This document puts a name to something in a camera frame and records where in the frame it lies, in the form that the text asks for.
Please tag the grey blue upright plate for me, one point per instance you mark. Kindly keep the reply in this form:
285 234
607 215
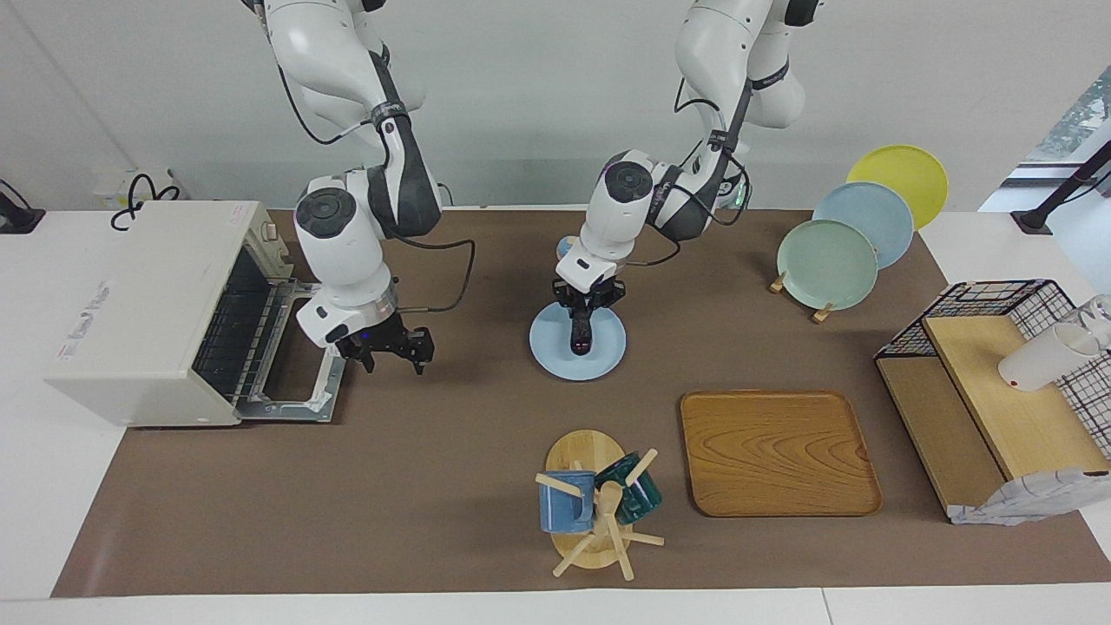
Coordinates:
868 208

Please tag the white plastic cup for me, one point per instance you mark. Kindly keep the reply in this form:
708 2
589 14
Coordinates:
1037 360

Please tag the clear glass cup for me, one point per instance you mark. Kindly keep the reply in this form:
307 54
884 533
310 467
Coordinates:
1101 308

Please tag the light blue plate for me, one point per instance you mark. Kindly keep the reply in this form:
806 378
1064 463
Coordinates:
547 347

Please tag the window with dark frame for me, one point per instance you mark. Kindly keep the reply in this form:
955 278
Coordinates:
1081 121

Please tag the small blue dome bell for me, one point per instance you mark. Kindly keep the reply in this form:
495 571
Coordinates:
564 250

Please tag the blue ceramic mug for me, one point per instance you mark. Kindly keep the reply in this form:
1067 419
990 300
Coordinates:
564 510

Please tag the dark purple eggplant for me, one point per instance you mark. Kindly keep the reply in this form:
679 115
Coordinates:
580 337

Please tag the white toaster oven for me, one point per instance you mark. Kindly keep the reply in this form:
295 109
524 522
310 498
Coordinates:
139 286

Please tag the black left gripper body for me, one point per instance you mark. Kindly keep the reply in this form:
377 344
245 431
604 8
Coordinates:
588 292

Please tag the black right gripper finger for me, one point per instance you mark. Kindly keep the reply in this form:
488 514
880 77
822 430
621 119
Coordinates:
422 347
363 358

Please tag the wooden step shelf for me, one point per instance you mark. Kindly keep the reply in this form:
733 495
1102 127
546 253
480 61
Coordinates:
1024 417

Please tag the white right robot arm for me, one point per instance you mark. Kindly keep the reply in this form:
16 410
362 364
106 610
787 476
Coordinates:
343 252

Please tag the brown table mat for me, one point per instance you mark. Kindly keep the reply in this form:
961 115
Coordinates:
391 477

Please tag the black desk device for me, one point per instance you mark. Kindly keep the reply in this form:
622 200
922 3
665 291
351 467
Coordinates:
17 221

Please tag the wooden mug tree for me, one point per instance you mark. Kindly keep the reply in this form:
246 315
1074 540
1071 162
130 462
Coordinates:
583 451

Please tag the dark green mug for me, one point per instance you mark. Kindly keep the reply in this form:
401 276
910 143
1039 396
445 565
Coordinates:
644 499

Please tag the white wall socket box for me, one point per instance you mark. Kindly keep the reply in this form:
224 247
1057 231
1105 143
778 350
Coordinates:
108 187

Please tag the wooden plate rack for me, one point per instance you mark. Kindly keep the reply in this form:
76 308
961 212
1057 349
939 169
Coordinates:
777 282

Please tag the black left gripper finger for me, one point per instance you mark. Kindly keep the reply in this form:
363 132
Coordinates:
606 305
564 308

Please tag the square wooden tray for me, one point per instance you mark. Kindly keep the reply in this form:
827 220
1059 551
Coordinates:
781 456

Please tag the yellow plate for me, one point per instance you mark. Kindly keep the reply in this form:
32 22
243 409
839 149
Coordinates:
903 169

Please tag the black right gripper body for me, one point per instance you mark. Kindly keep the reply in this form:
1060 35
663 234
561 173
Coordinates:
382 337

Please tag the black clamp stand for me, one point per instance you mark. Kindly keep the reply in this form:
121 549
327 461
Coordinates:
1033 221

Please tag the pale green plate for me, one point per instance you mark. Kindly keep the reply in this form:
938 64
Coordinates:
829 265

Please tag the white patterned cloth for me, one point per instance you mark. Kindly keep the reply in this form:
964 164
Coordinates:
1041 496

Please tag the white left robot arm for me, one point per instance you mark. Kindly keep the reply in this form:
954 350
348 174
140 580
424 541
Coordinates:
621 217

